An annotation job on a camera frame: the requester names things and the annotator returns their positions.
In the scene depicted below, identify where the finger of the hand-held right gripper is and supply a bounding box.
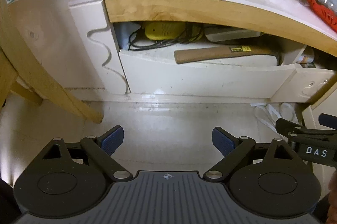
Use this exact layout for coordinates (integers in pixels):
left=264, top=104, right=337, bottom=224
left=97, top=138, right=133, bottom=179
left=275, top=118, right=304, bottom=141
left=318, top=113, right=337, bottom=129

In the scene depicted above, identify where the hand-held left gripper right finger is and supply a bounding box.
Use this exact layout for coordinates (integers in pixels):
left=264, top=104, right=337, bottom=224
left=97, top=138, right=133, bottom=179
left=202, top=127, right=297, bottom=182

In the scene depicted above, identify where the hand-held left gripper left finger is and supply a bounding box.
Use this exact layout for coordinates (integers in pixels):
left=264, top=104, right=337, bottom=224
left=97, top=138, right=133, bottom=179
left=42, top=126, right=133, bottom=182

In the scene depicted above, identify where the white drawer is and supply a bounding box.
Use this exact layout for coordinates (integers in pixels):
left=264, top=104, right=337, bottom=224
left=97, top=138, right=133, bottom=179
left=118, top=48, right=297, bottom=101

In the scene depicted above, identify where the beige cabinet panel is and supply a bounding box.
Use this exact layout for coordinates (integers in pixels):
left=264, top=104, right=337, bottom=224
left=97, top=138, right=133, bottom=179
left=271, top=67, right=337, bottom=105

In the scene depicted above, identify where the small bottle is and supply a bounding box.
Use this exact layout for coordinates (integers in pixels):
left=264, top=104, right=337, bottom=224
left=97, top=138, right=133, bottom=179
left=297, top=54, right=315, bottom=64

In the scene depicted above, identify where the wooden chair leg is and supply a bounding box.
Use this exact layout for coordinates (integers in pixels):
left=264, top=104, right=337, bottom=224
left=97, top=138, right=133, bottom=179
left=0, top=0, right=106, bottom=124

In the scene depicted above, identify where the white vented electronics box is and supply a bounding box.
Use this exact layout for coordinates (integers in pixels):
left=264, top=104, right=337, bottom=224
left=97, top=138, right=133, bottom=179
left=205, top=27, right=261, bottom=42

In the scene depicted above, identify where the white cloth bag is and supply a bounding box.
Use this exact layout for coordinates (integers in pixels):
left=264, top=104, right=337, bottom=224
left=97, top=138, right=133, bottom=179
left=114, top=23, right=143, bottom=51

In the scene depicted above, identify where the yellow plastic device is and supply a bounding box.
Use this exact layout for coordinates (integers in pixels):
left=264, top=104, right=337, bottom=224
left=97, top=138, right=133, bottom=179
left=142, top=21, right=204, bottom=40

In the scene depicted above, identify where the white desk cabinet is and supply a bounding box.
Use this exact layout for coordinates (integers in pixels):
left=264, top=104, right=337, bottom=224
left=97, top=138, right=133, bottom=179
left=68, top=0, right=337, bottom=132

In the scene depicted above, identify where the black cable bundle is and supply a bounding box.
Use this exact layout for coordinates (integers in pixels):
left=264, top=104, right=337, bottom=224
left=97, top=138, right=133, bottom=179
left=128, top=24, right=206, bottom=51

